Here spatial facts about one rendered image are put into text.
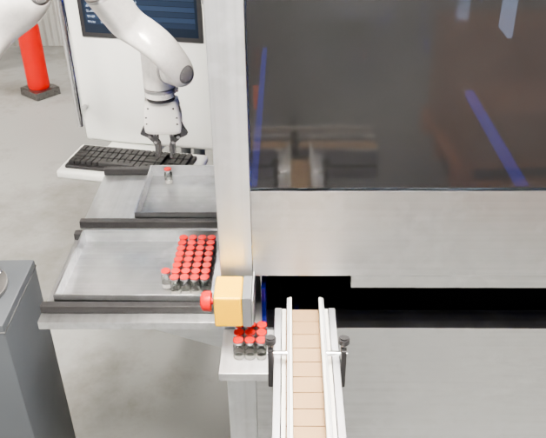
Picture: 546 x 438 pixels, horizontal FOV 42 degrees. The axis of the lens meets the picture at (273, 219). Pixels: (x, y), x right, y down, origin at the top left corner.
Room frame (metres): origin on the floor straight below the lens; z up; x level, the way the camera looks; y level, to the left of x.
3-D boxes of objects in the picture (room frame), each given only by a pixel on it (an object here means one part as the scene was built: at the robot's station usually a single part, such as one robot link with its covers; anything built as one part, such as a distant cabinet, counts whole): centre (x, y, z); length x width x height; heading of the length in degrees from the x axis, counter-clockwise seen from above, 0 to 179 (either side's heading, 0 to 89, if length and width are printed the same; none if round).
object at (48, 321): (1.50, 0.26, 0.87); 0.70 x 0.48 x 0.02; 179
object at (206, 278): (1.33, 0.15, 0.90); 0.18 x 0.02 x 0.05; 178
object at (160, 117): (1.76, 0.29, 1.10); 0.10 x 0.07 x 0.11; 89
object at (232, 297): (1.08, 0.08, 1.00); 0.08 x 0.07 x 0.07; 89
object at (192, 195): (1.67, 0.18, 0.90); 0.34 x 0.26 x 0.04; 89
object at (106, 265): (1.33, 0.31, 0.90); 0.34 x 0.26 x 0.04; 88
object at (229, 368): (1.06, 0.04, 0.87); 0.14 x 0.13 x 0.02; 89
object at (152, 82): (1.75, 0.29, 1.24); 0.09 x 0.08 x 0.13; 47
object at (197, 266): (1.33, 0.17, 0.90); 0.18 x 0.02 x 0.05; 178
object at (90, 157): (2.02, 0.45, 0.82); 0.40 x 0.14 x 0.02; 78
